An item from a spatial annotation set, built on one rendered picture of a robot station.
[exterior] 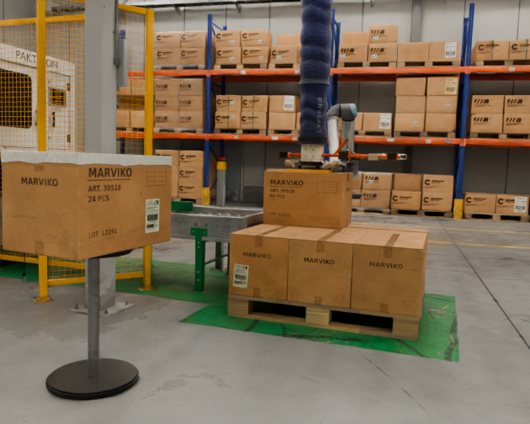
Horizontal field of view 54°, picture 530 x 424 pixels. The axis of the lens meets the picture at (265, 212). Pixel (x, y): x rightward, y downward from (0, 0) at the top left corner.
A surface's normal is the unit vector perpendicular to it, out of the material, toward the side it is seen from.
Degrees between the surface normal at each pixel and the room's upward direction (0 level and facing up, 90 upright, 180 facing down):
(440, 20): 90
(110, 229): 90
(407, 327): 90
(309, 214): 90
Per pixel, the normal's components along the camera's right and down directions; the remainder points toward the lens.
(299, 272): -0.32, 0.08
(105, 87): 0.94, 0.06
